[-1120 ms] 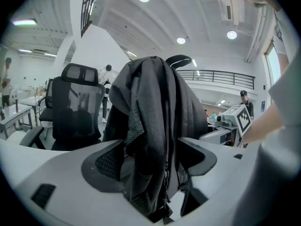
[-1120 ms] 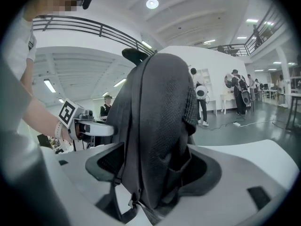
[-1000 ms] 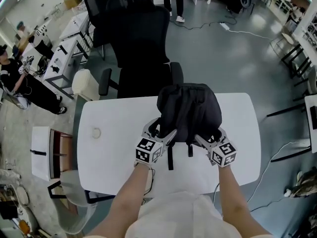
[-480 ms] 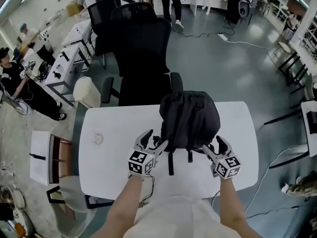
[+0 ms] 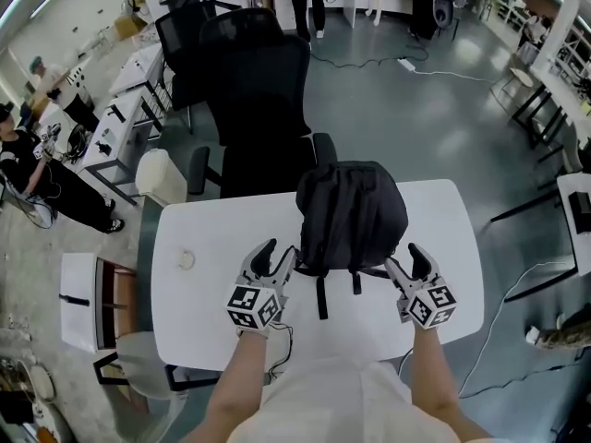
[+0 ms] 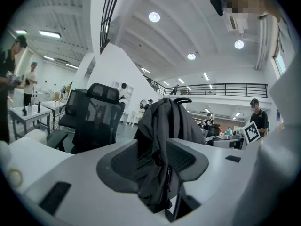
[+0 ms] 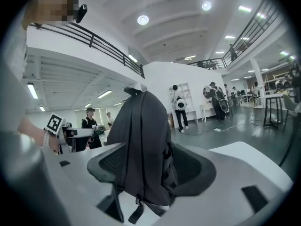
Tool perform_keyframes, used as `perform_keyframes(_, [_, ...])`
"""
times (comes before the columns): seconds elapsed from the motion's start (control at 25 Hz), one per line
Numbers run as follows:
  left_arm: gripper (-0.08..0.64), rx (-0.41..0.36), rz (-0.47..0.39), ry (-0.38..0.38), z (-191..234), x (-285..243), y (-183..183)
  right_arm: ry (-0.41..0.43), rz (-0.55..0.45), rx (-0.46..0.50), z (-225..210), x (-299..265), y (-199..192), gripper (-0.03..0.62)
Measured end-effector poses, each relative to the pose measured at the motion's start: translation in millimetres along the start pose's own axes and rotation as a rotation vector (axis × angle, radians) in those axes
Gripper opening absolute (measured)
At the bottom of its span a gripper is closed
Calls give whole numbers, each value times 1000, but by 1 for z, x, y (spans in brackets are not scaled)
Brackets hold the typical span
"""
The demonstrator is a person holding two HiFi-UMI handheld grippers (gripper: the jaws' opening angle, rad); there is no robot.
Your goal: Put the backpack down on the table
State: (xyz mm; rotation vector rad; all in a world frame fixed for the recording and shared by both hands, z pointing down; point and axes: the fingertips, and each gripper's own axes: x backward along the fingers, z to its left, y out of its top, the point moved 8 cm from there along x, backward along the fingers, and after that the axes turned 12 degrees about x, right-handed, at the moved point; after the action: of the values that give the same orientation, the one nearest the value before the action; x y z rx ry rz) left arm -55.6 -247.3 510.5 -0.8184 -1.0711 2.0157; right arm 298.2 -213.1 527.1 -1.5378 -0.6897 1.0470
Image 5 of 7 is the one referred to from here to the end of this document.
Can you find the white table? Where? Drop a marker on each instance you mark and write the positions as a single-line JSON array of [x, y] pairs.
[[221, 238]]

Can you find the person's left forearm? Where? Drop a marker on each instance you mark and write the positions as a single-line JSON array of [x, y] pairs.
[[231, 386]]

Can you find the black box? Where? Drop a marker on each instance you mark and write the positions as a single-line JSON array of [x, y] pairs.
[[581, 212]]

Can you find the black backpack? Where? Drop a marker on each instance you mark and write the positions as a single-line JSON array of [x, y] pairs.
[[353, 215]]

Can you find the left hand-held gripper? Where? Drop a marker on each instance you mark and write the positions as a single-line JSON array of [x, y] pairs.
[[251, 307]]

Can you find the camouflage fabric item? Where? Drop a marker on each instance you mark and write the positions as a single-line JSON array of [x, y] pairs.
[[565, 335]]

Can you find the white trash bin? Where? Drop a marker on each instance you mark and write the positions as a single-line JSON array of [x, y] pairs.
[[159, 178]]

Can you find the white workbench with black frame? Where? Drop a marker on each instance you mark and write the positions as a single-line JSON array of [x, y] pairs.
[[117, 136]]

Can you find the small white workbench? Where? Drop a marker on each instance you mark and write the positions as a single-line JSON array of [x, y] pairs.
[[138, 67]]

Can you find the white desk with black legs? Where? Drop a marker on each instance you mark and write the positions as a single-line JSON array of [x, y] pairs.
[[575, 252]]

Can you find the white power strip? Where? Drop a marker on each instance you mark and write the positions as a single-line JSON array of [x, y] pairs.
[[406, 64]]

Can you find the person's right forearm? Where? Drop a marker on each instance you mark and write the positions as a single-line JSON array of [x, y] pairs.
[[431, 376]]

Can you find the small round white object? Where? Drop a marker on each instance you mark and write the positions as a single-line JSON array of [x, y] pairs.
[[185, 257]]

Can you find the person's white shirt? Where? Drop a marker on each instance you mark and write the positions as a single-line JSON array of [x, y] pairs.
[[341, 404]]

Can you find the black mesh office chair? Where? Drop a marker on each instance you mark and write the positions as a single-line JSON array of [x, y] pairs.
[[177, 53]]

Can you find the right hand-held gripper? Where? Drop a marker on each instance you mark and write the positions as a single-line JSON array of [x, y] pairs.
[[431, 305]]

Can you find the black office chair with armrests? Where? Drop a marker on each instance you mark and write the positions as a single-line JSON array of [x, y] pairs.
[[258, 95]]

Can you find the grey chair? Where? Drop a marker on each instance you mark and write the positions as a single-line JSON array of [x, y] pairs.
[[143, 367]]

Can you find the white side cabinet with drawer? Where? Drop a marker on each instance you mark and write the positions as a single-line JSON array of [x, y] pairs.
[[80, 302]]

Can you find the wooden stool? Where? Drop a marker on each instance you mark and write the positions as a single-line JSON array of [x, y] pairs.
[[519, 75]]

